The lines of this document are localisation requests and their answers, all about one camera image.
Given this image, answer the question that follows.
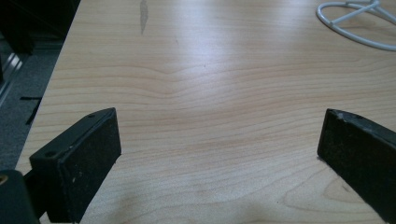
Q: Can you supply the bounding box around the dark furniture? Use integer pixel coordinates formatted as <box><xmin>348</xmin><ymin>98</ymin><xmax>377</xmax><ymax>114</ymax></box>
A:
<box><xmin>0</xmin><ymin>0</ymin><xmax>82</xmax><ymax>55</ymax></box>

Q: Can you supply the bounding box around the white wire rack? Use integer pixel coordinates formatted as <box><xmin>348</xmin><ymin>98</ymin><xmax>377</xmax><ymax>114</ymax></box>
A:
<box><xmin>316</xmin><ymin>0</ymin><xmax>396</xmax><ymax>52</ymax></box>

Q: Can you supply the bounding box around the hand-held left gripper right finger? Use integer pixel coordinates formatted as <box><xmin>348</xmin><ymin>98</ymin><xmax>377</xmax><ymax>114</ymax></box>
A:
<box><xmin>317</xmin><ymin>108</ymin><xmax>396</xmax><ymax>224</ymax></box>

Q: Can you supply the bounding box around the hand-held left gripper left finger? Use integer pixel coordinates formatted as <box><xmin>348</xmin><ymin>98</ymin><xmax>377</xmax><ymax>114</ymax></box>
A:
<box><xmin>29</xmin><ymin>107</ymin><xmax>122</xmax><ymax>224</ymax></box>

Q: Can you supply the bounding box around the metal rail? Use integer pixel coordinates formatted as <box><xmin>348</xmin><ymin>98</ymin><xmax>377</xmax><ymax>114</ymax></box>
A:
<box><xmin>0</xmin><ymin>50</ymin><xmax>24</xmax><ymax>106</ymax></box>

